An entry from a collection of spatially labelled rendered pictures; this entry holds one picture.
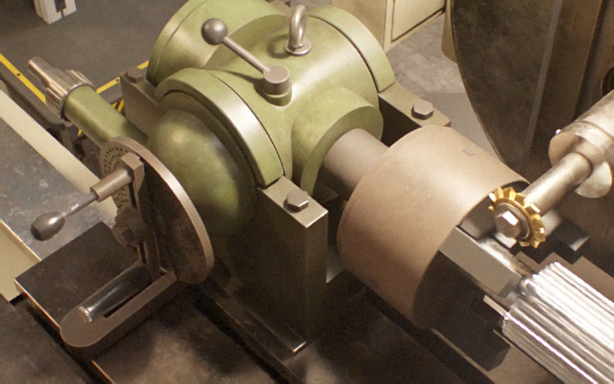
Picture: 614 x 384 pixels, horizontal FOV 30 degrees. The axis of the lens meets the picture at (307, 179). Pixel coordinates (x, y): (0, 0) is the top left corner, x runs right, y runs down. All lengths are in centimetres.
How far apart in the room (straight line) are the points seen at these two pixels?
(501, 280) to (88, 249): 60
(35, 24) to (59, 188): 100
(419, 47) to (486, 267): 215
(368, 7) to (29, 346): 61
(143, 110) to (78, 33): 147
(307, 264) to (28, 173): 81
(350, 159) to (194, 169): 17
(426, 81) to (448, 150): 195
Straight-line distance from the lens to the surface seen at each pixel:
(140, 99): 134
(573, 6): 123
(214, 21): 124
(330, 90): 126
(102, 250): 147
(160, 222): 124
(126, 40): 277
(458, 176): 114
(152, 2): 287
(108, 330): 136
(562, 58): 128
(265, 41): 131
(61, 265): 147
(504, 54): 135
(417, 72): 314
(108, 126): 134
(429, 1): 155
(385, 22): 150
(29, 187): 192
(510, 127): 141
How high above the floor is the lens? 215
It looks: 49 degrees down
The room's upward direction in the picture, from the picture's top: straight up
